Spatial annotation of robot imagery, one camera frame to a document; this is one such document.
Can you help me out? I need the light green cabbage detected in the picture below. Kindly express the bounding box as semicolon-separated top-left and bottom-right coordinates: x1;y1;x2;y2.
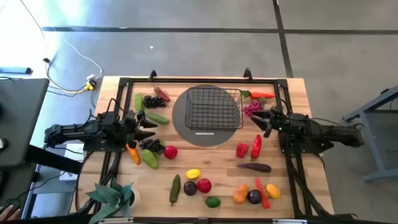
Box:
141;149;160;170

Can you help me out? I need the light green pepper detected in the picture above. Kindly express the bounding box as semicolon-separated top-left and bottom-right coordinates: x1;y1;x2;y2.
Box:
134;92;145;113

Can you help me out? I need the red bell pepper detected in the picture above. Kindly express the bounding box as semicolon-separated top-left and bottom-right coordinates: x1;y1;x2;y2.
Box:
235;142;250;159

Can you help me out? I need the person's hand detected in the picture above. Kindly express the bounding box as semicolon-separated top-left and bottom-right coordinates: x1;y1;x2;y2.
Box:
0;204;22;222

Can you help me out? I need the red tomato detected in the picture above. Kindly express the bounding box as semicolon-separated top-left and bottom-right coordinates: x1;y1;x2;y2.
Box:
197;178;213;194

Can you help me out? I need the black metal table frame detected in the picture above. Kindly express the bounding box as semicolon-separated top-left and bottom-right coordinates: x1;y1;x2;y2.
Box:
76;68;358;224

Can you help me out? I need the thin red chili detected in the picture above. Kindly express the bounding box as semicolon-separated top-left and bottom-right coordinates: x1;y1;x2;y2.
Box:
255;177;271;210

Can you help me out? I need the black grape bunch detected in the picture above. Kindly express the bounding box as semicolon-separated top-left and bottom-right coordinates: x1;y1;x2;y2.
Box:
138;138;165;156
142;95;167;109

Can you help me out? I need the orange carrot with green leaves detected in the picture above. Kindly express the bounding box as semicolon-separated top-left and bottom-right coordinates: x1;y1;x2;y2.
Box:
241;90;277;101

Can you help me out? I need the black wire basket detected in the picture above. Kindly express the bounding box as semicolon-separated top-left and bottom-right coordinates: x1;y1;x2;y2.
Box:
184;87;244;131

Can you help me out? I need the purple eggplant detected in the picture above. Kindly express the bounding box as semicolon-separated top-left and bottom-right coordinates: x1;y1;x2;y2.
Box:
236;162;272;174

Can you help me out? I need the green lime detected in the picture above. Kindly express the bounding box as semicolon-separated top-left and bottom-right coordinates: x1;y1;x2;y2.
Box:
205;195;222;208

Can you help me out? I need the long red pepper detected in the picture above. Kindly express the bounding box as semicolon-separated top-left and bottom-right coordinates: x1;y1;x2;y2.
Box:
251;134;263;160

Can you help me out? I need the green cucumber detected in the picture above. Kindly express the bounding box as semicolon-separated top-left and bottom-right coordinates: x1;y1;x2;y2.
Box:
143;108;171;126

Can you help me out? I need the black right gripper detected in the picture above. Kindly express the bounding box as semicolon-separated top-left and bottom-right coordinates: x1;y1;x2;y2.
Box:
250;106;292;139

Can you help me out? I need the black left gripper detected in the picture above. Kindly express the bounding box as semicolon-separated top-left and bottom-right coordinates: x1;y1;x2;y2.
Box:
119;109;159;149

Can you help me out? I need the dark grey desk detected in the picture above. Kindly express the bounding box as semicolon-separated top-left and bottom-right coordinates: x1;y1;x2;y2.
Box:
0;77;50;169

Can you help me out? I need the orange bell pepper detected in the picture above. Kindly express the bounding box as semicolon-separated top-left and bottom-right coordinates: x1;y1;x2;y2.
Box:
233;184;249;205

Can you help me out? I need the red apple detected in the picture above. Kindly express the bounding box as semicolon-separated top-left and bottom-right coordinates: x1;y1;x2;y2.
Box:
164;145;178;161

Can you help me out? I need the pink grape bunch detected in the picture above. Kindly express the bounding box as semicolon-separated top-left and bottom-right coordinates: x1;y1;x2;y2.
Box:
243;98;268;118

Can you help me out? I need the round grey woven placemat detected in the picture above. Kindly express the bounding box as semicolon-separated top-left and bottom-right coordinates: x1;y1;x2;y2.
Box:
171;84;246;147

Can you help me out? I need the yellow pepper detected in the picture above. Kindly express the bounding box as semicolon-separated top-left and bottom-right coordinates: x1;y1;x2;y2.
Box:
266;184;282;200

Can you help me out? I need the green plant in white pot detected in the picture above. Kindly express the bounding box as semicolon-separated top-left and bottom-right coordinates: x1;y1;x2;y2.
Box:
86;180;141;224

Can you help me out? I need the small orange pepper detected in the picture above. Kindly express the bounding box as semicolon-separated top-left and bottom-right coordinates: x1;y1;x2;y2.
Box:
125;143;142;166

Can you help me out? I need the dark red pepper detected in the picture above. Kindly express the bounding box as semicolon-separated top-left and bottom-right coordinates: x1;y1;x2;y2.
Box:
153;85;172;103

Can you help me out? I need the blue-grey side table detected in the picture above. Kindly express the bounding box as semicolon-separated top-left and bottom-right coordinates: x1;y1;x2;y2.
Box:
343;84;398;184

